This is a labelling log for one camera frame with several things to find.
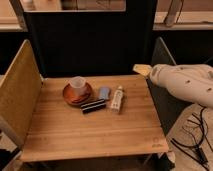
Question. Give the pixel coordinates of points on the white lotion bottle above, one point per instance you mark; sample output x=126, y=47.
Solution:
x=117, y=99

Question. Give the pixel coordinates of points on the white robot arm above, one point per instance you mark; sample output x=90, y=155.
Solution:
x=192, y=83

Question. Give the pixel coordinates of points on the small blue sponge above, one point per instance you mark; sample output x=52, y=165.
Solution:
x=104, y=93

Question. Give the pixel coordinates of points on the black striped box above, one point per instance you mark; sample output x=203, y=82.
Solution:
x=93, y=106

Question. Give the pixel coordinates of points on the translucent plastic cup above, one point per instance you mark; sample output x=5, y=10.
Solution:
x=78, y=83

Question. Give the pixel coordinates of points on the brown round plate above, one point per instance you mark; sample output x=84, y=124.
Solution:
x=71, y=97

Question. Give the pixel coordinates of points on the black back panel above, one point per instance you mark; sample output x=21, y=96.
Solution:
x=92, y=43

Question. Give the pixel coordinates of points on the right dark side panel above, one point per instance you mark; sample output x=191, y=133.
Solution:
x=168, y=107

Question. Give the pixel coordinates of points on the left wooden side panel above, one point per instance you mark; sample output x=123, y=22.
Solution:
x=19, y=90

